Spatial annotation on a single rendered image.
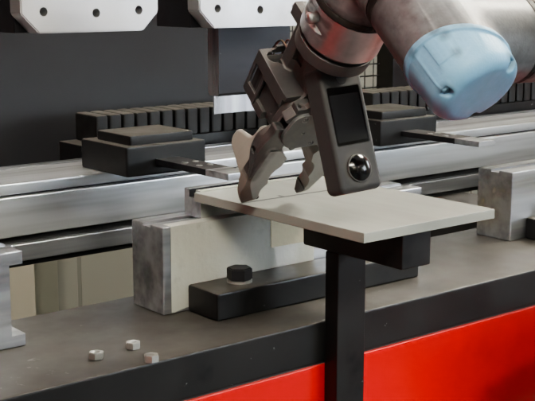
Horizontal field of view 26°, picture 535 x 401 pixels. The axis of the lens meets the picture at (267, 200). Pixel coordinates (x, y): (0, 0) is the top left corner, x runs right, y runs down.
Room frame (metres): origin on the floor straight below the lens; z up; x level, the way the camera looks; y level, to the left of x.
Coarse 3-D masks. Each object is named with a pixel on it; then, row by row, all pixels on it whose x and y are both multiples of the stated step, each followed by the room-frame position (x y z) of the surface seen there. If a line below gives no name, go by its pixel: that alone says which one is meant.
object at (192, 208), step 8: (272, 176) 1.33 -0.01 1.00; (280, 176) 1.33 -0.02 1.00; (288, 176) 1.34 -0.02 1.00; (296, 176) 1.34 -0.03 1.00; (216, 184) 1.27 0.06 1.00; (224, 184) 1.28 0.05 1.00; (232, 184) 1.28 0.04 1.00; (192, 192) 1.25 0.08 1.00; (192, 200) 1.24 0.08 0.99; (192, 208) 1.24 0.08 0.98; (200, 208) 1.23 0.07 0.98; (200, 216) 1.23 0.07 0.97
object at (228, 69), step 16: (208, 32) 1.27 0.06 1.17; (224, 32) 1.26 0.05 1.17; (240, 32) 1.27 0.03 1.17; (256, 32) 1.28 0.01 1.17; (272, 32) 1.30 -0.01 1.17; (288, 32) 1.31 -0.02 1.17; (208, 48) 1.27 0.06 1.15; (224, 48) 1.26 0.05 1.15; (240, 48) 1.27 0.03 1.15; (256, 48) 1.28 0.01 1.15; (208, 64) 1.27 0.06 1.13; (224, 64) 1.26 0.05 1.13; (240, 64) 1.27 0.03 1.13; (208, 80) 1.27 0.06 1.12; (224, 80) 1.26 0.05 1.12; (240, 80) 1.27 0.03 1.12; (224, 96) 1.27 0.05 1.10; (240, 96) 1.28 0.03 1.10; (224, 112) 1.27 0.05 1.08
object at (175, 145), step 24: (96, 144) 1.46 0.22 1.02; (120, 144) 1.43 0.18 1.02; (144, 144) 1.43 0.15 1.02; (168, 144) 1.44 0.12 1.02; (192, 144) 1.46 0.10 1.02; (96, 168) 1.46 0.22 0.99; (120, 168) 1.41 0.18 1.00; (144, 168) 1.42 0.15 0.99; (168, 168) 1.44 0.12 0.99; (192, 168) 1.37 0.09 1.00; (216, 168) 1.35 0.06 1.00
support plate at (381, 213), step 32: (224, 192) 1.22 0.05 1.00; (288, 192) 1.22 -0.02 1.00; (320, 192) 1.22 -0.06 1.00; (384, 192) 1.22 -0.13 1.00; (288, 224) 1.10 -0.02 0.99; (320, 224) 1.06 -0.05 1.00; (352, 224) 1.05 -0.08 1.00; (384, 224) 1.05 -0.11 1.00; (416, 224) 1.06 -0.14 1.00; (448, 224) 1.09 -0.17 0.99
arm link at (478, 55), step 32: (384, 0) 0.91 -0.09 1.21; (416, 0) 0.89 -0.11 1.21; (448, 0) 0.89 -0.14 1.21; (480, 0) 0.91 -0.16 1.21; (512, 0) 0.93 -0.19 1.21; (384, 32) 0.91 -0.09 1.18; (416, 32) 0.88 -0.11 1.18; (448, 32) 0.87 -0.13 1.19; (480, 32) 0.87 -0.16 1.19; (512, 32) 0.90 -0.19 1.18; (416, 64) 0.88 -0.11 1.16; (448, 64) 0.86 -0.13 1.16; (480, 64) 0.85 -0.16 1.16; (512, 64) 0.88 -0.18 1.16; (448, 96) 0.86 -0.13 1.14; (480, 96) 0.88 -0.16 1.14
